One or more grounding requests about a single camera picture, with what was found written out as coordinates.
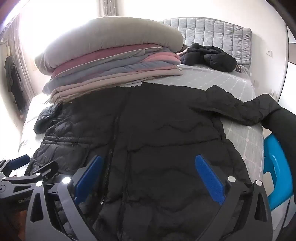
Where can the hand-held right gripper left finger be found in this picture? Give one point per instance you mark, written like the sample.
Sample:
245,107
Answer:
89,177

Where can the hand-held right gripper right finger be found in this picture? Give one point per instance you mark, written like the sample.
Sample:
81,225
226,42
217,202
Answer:
209,178

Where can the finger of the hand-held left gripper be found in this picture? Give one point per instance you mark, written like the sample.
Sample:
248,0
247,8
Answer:
20,160
47,170

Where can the large black puffer jacket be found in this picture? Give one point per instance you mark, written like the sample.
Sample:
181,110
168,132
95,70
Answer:
161,143

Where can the blue plastic stool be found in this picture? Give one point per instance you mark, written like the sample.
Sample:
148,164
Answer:
274,162

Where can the hanging dark coat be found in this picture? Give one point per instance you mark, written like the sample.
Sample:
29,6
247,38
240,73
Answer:
15,81

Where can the beige folded quilt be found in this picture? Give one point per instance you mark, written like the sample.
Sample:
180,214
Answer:
111,84

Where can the bed with grey patterned sheet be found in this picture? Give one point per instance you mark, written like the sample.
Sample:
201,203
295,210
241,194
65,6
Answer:
229,83

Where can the blue-grey folded quilt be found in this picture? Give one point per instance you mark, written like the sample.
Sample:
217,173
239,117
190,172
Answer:
111,70

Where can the brown patterned cloth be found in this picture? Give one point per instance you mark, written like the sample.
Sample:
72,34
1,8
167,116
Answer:
238,68

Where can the mauve folded quilt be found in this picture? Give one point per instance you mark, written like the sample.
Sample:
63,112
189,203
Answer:
99,58

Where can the small black puffer jacket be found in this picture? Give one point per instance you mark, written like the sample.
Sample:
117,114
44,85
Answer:
208,58

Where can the pink folded blanket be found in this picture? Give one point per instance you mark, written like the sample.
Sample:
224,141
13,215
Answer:
164,58

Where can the grey padded headboard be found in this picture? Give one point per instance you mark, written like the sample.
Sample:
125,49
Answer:
215,32

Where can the white wall socket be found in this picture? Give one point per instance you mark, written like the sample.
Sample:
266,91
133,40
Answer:
269,52

